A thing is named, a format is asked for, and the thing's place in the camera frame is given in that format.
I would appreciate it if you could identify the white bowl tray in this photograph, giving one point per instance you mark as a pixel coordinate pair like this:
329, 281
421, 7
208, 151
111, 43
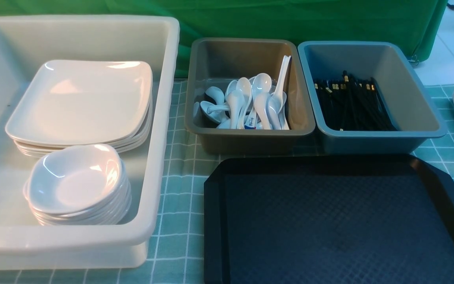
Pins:
74, 179

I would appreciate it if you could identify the large white square plate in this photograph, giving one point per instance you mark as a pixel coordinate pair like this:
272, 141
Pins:
71, 102

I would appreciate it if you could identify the pile of white soup spoons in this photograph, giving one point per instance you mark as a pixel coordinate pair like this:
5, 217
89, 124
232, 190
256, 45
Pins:
254, 103

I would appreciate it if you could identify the brown plastic spoon bin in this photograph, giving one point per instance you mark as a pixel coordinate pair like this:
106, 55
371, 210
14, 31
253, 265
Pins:
218, 61

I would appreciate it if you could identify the green checkered tablecloth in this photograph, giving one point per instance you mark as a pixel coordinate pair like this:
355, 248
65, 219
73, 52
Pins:
175, 248

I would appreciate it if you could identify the pile of black chopsticks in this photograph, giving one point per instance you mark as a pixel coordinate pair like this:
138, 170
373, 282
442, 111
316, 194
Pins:
353, 104

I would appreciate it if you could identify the grey-blue plastic chopstick bin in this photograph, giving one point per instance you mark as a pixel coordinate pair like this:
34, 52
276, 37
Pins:
410, 107

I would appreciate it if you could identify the stack of white bowls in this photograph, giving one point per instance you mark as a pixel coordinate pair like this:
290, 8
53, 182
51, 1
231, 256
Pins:
108, 212

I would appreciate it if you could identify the large white plastic tub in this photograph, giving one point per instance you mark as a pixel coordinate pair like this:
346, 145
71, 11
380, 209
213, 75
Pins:
26, 43

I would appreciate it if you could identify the black plastic serving tray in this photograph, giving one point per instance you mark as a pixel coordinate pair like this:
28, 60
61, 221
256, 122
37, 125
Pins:
354, 219

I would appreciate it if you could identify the stack of white square plates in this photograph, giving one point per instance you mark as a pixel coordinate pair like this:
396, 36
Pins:
121, 146

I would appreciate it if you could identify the green backdrop cloth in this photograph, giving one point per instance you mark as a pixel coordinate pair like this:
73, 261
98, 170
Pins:
411, 25

